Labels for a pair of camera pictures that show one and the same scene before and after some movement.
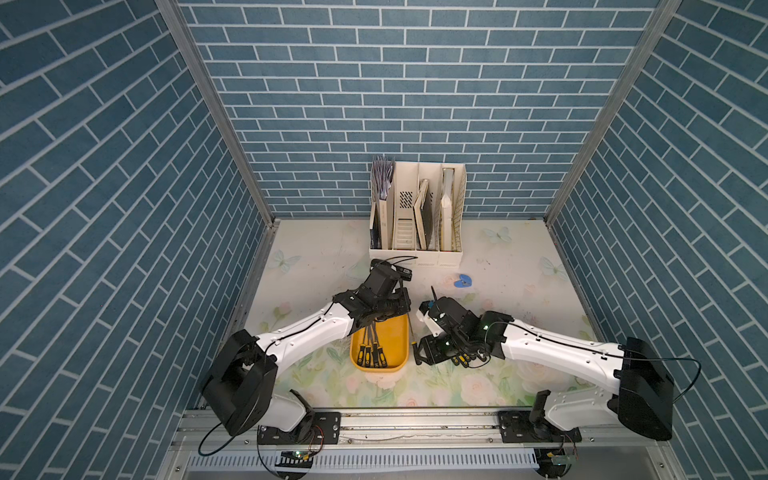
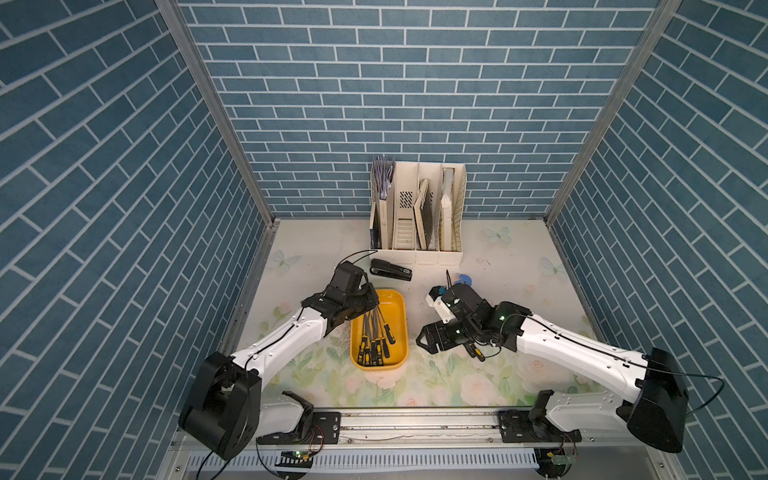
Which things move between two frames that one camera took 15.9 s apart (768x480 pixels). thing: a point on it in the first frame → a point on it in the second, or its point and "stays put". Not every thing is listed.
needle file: [375, 349] stays put
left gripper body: [394, 304] → [362, 301]
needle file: [368, 349] stays put
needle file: [361, 354] stays put
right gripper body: [442, 346] → [449, 334]
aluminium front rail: [405, 431] stays put
